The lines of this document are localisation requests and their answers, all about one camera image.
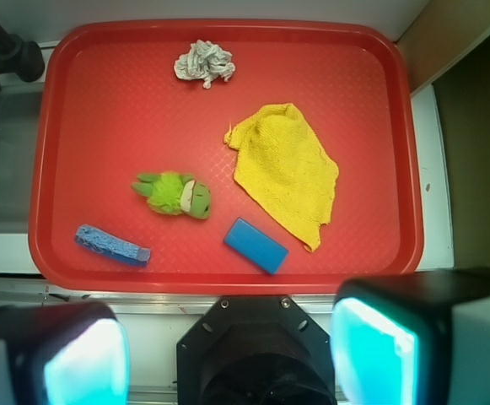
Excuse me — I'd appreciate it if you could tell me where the blue rectangular block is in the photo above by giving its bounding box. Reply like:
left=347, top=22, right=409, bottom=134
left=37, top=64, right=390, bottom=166
left=223, top=218, right=288, bottom=275

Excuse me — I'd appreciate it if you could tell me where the black faucet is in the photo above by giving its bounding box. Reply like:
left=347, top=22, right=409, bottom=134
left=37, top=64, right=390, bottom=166
left=0, top=25, right=46, bottom=91

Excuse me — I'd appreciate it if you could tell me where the green fuzzy plush toy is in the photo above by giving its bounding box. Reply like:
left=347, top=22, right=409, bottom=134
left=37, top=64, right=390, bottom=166
left=132, top=171, right=212, bottom=220

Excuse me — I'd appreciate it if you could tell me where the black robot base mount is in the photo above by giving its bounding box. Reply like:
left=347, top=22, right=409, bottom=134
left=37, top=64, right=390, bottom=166
left=176, top=295, right=337, bottom=404

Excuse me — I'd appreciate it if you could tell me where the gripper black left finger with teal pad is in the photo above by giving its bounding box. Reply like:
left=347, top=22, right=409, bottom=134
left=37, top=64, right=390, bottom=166
left=0, top=302, right=130, bottom=404

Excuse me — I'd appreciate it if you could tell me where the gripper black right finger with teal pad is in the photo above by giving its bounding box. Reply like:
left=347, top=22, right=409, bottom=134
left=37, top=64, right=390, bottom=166
left=331, top=267, right=490, bottom=404

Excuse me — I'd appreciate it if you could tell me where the blue sponge strip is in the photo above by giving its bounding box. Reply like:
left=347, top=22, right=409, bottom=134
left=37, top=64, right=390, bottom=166
left=75, top=224, right=151, bottom=267

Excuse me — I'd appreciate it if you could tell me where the red plastic tray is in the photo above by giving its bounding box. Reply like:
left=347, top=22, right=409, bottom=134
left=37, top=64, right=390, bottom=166
left=29, top=20, right=423, bottom=295

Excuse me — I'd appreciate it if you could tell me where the crumpled white paper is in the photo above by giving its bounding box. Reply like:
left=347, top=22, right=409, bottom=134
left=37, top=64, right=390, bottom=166
left=174, top=40, right=236, bottom=89

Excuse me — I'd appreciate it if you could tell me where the yellow knitted cloth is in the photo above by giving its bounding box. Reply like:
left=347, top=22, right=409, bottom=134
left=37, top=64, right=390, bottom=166
left=223, top=103, right=339, bottom=252

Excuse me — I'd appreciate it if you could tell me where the metal sink basin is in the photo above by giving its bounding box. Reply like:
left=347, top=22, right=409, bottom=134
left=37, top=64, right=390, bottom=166
left=0, top=91, right=42, bottom=234

